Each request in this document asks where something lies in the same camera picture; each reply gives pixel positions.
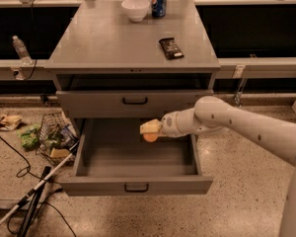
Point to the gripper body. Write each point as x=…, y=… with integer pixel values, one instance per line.
x=169, y=124

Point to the orange fruit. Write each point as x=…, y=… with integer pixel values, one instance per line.
x=150, y=137

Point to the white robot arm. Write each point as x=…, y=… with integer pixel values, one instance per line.
x=210, y=115

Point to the grey open lower drawer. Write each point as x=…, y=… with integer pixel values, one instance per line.
x=114, y=160

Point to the grey drawer cabinet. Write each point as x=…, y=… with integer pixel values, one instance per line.
x=102, y=50

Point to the grey upper drawer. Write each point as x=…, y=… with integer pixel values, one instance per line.
x=126, y=103

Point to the dark snack bar wrapper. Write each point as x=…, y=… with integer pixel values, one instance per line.
x=170, y=48

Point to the yellow sponge block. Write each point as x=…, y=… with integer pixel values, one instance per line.
x=59, y=153

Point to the white ceramic bowl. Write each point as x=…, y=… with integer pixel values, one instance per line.
x=135, y=10

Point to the green snack bag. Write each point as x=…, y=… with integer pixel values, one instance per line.
x=29, y=136

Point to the blue Pepsi can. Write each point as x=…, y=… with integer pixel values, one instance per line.
x=159, y=8

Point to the clear plastic water bottle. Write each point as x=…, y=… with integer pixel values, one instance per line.
x=21, y=50

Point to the crumpled tan bag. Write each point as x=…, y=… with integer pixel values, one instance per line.
x=10, y=122

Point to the black tripod leg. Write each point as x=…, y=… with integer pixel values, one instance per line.
x=30, y=212

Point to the white and black stick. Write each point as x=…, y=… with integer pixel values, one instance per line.
x=34, y=190

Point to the wire mesh basket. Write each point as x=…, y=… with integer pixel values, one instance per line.
x=56, y=132

